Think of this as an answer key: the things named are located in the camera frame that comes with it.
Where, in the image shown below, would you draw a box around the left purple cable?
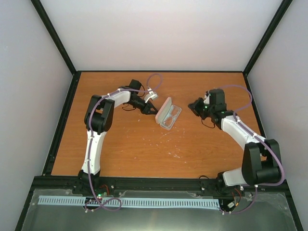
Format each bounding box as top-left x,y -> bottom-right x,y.
84,73 -> 164,212

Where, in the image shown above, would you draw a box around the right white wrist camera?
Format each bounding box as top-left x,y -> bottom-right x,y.
204,91 -> 210,99

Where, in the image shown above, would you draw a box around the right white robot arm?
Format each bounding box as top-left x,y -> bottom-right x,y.
188,89 -> 285,189

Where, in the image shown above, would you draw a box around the black aluminium frame rail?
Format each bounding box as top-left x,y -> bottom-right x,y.
31,176 -> 288,194

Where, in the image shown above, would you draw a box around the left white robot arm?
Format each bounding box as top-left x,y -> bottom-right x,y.
78,79 -> 158,194

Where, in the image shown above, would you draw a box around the transparent orange sunglasses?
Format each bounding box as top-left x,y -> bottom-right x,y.
160,105 -> 182,130

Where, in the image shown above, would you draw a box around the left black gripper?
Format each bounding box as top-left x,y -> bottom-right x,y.
128,96 -> 158,115

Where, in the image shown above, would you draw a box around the purple cable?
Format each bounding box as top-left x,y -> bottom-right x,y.
84,73 -> 164,212
218,84 -> 286,215

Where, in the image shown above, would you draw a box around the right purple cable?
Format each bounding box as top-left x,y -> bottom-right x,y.
218,84 -> 286,215

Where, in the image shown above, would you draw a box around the pink glasses case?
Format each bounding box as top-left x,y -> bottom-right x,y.
155,97 -> 182,130

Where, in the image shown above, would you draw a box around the light blue slotted cable duct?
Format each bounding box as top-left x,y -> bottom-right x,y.
37,195 -> 219,210

